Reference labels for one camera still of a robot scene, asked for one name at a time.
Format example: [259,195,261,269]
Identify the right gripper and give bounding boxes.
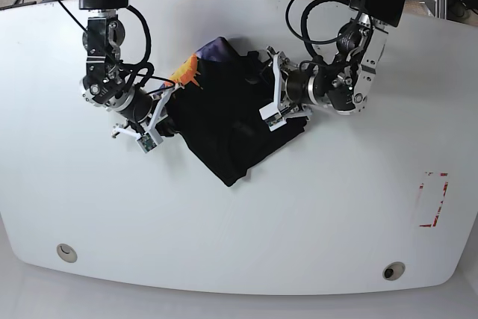
[110,82,184,140]

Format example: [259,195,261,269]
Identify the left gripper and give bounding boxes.
[266,46,312,121]

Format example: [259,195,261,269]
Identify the black printed t-shirt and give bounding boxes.
[156,37,307,187]

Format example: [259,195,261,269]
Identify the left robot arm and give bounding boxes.
[259,0,405,131]

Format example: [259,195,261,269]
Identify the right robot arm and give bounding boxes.
[79,0,180,146]

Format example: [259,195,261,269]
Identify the red tape rectangle marking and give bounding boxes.
[415,172,450,228]

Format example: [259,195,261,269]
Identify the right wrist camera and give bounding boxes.
[136,133,164,154]

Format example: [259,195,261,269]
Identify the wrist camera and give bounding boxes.
[259,103,287,131]
[136,133,164,154]

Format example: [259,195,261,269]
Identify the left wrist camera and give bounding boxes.
[259,103,287,131]

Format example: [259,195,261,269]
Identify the left table cable grommet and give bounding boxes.
[56,244,78,264]

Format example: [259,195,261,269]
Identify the table cable grommet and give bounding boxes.
[56,244,78,264]
[382,261,406,281]

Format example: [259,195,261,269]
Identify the right table cable grommet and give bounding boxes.
[382,261,406,281]

